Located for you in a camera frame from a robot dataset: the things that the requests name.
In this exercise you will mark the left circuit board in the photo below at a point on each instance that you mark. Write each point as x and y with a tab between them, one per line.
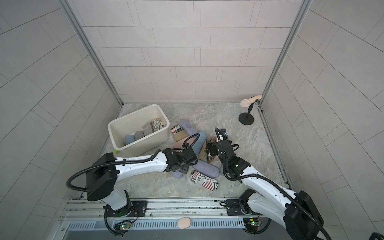
123	226

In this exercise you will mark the cream patterned glasses case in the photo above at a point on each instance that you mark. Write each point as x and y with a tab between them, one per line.
157	124

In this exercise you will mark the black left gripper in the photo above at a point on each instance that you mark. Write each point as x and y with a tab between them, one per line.
185	170

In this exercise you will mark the light blue case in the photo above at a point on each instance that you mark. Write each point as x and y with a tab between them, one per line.
197	147

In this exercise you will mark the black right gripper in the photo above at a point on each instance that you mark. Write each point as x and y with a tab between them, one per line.
214	145

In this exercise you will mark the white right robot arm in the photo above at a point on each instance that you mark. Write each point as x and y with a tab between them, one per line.
296	212

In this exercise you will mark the grey rectangular fabric case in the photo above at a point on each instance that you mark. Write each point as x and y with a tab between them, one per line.
148	128

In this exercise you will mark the right circuit board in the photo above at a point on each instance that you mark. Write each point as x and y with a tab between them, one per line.
252	225

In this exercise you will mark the flag newspaper case front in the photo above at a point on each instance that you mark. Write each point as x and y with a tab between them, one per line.
204	181

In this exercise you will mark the pink oval pad on rail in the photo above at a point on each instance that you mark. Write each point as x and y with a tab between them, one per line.
184	223

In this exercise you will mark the flag print case upper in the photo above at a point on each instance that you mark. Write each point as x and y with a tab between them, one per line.
176	129

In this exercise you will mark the dark grey oval case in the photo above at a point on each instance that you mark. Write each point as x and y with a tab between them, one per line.
139	135

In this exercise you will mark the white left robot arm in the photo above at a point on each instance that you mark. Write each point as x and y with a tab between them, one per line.
99	181

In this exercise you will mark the circuit board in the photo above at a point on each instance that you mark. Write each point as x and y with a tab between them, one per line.
123	226
252	225

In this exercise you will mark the purple case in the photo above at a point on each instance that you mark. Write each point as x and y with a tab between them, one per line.
188	127
207	169

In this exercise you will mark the tan case upper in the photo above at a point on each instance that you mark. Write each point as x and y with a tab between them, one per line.
180	135

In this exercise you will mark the pink case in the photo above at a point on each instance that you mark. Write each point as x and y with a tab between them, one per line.
180	144

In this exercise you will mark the lilac case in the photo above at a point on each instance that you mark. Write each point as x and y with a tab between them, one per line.
177	175

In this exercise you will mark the pink microphone on black stand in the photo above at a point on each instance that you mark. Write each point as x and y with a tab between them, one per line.
247	118

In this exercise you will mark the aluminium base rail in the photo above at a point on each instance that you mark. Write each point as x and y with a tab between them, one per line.
193	208

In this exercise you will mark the cream plastic storage box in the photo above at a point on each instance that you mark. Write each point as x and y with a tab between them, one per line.
133	122

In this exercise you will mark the blue oval case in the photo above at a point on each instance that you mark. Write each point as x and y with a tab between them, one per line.
129	139

